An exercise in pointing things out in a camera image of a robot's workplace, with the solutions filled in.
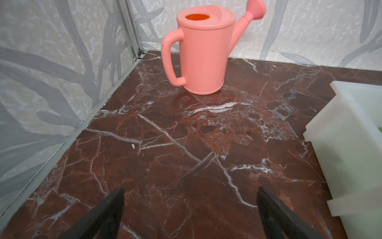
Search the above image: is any pink watering can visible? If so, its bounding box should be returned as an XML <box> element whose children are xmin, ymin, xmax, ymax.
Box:
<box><xmin>161</xmin><ymin>1</ymin><xmax>266</xmax><ymax>95</ymax></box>

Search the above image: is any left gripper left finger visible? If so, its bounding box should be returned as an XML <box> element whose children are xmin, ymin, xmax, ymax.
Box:
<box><xmin>58</xmin><ymin>188</ymin><xmax>124</xmax><ymax>239</ymax></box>

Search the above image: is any white three-compartment bin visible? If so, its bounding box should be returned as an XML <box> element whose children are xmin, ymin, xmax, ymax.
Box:
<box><xmin>303</xmin><ymin>81</ymin><xmax>382</xmax><ymax>239</ymax></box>

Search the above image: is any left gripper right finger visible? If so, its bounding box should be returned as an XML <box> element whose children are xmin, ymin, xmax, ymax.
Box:
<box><xmin>256</xmin><ymin>187</ymin><xmax>324</xmax><ymax>239</ymax></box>

